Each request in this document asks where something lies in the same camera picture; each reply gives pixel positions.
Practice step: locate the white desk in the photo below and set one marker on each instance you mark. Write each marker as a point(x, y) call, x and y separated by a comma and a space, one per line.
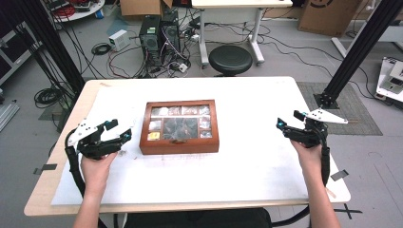
point(240, 3)

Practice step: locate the wooden box with glass lid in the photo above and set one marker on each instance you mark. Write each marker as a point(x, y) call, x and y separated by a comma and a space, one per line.
point(179, 148)

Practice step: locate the yellow tea bag packet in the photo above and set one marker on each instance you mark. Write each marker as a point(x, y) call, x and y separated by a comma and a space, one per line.
point(153, 136)

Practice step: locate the black metal stand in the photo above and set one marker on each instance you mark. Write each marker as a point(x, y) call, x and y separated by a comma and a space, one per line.
point(60, 53)
point(361, 47)

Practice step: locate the large cardboard box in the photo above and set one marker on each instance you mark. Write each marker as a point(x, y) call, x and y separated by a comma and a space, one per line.
point(329, 15)

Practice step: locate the white power adapter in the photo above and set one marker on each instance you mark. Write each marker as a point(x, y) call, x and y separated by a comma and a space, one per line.
point(183, 67)

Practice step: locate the small white box device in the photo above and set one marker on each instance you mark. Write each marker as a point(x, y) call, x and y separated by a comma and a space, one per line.
point(118, 39)

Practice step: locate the black tape strip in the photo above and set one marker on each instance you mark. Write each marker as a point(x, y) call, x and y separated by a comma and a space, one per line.
point(46, 168)
point(339, 175)

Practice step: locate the person's right hand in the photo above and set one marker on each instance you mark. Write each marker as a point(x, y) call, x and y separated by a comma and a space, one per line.
point(310, 164)

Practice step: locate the round white table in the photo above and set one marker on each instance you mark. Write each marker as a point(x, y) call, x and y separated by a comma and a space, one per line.
point(85, 12)

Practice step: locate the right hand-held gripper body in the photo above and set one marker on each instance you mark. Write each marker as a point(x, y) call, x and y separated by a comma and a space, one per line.
point(312, 134)

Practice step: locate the black computer tower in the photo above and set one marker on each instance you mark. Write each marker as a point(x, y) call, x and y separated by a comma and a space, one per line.
point(150, 39)
point(171, 34)

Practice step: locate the person's left hand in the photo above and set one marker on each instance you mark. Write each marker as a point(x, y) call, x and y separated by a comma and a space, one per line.
point(95, 174)

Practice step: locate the white flat device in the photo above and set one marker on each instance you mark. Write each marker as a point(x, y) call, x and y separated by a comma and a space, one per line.
point(391, 82)

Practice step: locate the person's black clothing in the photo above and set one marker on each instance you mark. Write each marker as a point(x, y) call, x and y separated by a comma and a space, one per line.
point(196, 219)

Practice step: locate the grey floor mat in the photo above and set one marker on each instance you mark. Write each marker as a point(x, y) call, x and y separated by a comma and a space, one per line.
point(358, 107)

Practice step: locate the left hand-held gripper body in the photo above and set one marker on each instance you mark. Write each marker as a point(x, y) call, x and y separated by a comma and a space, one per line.
point(92, 145)

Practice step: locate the black round stool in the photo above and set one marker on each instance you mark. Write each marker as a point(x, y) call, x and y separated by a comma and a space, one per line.
point(230, 59)

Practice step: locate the white packet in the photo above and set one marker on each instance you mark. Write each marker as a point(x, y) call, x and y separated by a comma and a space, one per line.
point(155, 125)

